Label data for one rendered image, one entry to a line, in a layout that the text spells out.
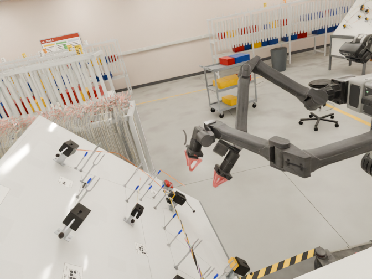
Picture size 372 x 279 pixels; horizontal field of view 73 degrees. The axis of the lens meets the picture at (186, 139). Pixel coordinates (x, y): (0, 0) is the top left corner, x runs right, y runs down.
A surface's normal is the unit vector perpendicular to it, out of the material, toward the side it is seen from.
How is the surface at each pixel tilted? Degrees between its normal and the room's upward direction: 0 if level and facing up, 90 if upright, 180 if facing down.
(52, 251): 50
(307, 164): 90
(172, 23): 90
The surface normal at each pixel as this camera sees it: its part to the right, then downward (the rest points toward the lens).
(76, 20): 0.13, 0.41
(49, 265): 0.61, -0.78
